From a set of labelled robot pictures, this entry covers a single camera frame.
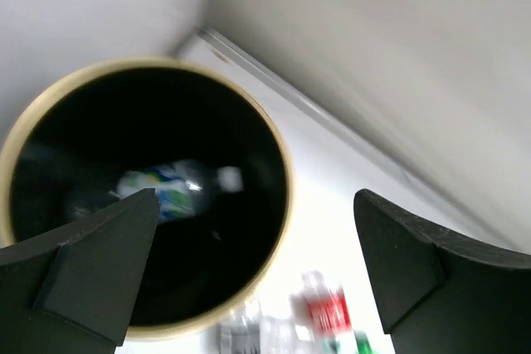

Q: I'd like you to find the green plastic bottle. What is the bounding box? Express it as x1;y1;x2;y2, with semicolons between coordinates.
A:
354;330;377;354

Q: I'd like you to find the clear bottle red white label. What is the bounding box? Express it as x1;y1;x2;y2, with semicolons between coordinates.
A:
290;270;358;353

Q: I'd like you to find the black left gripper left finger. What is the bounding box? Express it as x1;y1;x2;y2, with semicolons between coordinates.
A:
1;189;159;353

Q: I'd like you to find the clear bottle orange blue label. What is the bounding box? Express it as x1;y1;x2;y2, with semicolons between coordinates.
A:
261;314;298;354

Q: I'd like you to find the clear bottle black label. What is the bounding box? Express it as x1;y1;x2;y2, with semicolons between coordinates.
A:
219;298;261;354

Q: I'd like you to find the dark blue bin gold rim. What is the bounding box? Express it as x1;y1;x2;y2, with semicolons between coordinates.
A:
1;58;295;341

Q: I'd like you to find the clear bottle blue green label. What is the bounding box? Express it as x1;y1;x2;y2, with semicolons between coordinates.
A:
65;159;244;224

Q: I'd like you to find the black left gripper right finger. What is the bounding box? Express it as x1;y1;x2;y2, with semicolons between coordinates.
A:
353;189;530;354

